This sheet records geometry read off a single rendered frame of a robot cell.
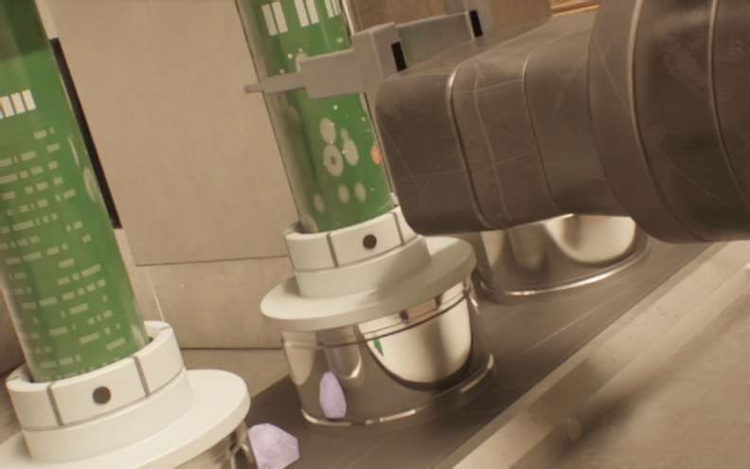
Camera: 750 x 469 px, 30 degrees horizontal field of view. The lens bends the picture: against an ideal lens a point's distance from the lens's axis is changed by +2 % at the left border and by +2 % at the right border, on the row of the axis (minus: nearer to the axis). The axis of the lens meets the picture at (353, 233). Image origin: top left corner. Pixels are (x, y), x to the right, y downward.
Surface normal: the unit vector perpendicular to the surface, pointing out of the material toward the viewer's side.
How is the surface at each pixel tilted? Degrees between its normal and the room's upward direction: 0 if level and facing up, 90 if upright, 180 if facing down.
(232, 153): 90
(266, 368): 0
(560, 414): 45
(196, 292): 90
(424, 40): 90
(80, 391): 90
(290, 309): 0
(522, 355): 0
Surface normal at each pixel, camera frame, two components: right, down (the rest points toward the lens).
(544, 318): -0.27, -0.94
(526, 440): 0.33, -0.70
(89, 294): 0.50, 0.06
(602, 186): -0.66, 0.52
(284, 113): -0.54, 0.33
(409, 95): -0.66, -0.24
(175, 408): 0.86, -0.13
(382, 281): 0.22, 0.16
